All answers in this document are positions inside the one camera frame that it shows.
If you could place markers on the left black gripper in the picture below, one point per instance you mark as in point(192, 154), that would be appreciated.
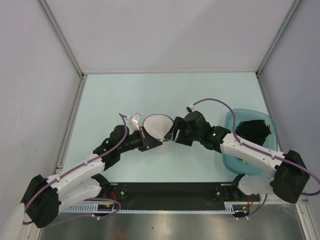
point(147, 142)

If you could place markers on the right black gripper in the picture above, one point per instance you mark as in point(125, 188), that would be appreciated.
point(180, 123)

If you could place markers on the white mesh laundry bag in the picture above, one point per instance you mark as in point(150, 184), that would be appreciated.
point(158, 125)

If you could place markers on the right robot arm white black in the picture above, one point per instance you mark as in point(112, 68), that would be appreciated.
point(286, 174)

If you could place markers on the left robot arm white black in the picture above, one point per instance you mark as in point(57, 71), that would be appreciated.
point(45, 197)

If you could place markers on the black bra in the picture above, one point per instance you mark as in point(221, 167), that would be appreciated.
point(255, 131)

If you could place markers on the teal plastic basin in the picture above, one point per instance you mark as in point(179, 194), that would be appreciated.
point(239, 166)

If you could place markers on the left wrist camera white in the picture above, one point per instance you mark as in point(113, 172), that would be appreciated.
point(133, 121)

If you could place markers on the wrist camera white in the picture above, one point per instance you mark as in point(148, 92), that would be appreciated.
point(191, 108)
point(133, 121)

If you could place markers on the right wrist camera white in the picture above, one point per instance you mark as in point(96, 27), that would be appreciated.
point(191, 108)

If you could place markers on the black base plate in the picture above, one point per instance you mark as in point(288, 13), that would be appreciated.
point(175, 196)

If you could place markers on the white slotted cable duct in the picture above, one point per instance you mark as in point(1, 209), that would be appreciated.
point(189, 208)

